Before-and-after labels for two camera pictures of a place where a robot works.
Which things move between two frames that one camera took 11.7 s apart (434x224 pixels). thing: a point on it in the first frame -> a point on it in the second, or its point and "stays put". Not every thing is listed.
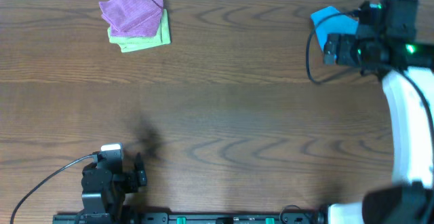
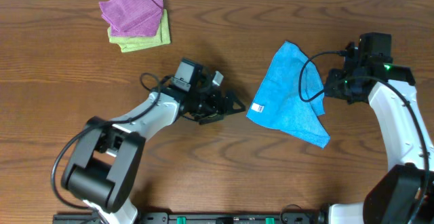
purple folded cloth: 132,13 stays put
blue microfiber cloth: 336,24 -> 277,103
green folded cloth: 129,43 stays put
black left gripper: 136,176 -> 219,102
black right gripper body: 331,48 -> 334,85
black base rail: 107,217 stays put
